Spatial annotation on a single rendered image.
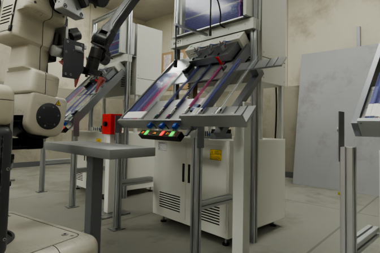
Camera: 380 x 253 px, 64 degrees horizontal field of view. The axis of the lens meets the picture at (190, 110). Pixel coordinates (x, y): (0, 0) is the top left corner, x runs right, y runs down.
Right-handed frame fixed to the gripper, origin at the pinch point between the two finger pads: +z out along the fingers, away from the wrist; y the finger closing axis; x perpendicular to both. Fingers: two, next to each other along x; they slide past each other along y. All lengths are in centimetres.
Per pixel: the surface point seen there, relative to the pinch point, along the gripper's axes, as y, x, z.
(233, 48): -69, -32, -49
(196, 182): -62, -6, 31
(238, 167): -79, 3, 19
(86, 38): 134, -415, -129
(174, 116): -44.2, -22.9, 0.8
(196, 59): -50, -51, -41
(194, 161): -59, -7, 22
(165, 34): 0, -457, -189
